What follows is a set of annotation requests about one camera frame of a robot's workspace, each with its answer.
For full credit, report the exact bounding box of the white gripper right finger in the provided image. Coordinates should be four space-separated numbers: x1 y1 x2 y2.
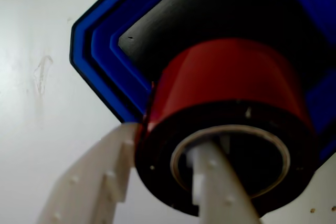
185 141 263 224

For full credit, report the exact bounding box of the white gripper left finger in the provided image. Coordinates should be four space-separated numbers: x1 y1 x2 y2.
35 123 140 224

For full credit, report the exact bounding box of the red tape roll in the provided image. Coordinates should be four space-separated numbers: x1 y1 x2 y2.
133 37 320 218

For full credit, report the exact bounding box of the blue box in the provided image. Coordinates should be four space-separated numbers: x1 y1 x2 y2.
69 0 336 164

